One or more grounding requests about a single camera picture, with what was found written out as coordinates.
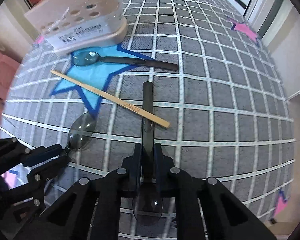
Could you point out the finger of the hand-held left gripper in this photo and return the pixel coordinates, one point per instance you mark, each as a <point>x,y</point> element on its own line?
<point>47,170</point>
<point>45,153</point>

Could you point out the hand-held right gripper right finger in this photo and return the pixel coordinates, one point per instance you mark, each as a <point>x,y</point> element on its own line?
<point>158,165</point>

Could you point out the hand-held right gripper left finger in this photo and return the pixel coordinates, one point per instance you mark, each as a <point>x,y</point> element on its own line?
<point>138,165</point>

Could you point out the grey translucent spoon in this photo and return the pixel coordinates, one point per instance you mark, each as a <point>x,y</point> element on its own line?
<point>81,132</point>
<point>147,100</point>

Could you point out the wooden chopstick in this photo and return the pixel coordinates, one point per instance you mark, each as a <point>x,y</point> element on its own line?
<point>110,98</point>

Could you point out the blue translucent spoon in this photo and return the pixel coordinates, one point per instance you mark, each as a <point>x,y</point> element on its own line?
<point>83,58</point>

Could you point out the white sliding door frame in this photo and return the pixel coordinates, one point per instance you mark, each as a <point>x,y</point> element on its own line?
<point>272,15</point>

